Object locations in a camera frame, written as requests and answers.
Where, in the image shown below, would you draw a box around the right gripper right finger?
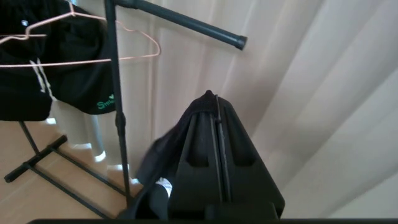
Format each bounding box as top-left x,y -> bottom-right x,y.
216,96 -> 285,218

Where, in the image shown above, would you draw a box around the black clothes rack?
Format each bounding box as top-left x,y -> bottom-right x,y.
3,0 -> 249,218

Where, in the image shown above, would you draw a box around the black drawstring shorts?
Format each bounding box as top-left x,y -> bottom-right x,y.
0,0 -> 116,122

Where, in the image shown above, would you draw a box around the black garment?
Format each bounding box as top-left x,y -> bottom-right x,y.
118,89 -> 220,220

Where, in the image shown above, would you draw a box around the beige curtain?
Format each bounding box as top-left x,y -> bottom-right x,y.
49,0 -> 398,218

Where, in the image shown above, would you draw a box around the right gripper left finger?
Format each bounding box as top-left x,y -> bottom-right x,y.
167,113 -> 223,219

